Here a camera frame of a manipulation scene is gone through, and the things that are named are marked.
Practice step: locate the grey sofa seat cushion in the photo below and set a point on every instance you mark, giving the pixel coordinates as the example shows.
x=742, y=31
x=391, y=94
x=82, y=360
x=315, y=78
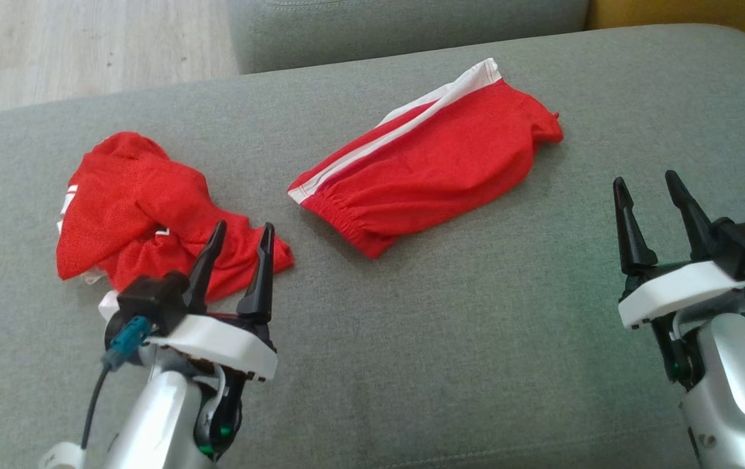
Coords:
x=379, y=32

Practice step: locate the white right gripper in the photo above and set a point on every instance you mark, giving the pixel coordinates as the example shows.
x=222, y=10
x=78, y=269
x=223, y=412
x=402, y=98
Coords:
x=678, y=290

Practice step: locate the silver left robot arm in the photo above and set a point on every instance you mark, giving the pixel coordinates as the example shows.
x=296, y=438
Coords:
x=150, y=423

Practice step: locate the red jersey with white sleeves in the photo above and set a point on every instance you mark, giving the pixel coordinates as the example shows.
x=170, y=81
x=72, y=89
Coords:
x=124, y=195

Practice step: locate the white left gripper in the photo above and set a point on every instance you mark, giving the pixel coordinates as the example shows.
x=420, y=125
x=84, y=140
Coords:
x=222, y=342

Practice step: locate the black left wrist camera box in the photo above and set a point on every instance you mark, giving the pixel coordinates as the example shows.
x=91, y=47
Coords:
x=150, y=299

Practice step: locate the red shorts with white stripe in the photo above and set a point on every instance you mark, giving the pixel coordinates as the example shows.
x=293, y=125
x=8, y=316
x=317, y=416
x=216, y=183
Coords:
x=437, y=169

